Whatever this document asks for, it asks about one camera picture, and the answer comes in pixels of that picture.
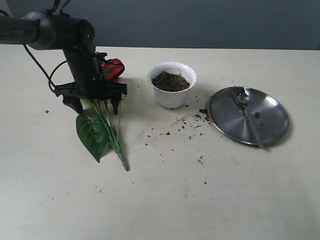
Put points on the loose green stem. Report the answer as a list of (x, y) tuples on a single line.
[(119, 117)]

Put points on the grey left Piper arm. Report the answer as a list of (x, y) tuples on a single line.
[(42, 30)]

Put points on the steel spoon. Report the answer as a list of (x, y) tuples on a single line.
[(242, 100)]

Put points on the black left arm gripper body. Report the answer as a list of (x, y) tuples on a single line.
[(89, 80)]

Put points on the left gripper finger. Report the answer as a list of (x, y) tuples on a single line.
[(115, 102), (73, 103)]

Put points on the dark brown potting soil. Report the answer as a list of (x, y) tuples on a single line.
[(170, 82)]

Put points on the red artificial flower with leaves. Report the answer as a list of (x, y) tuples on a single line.
[(97, 131)]

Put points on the round steel plate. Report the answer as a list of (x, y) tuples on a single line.
[(268, 116)]

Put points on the white plastic flower pot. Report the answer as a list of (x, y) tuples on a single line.
[(168, 99)]

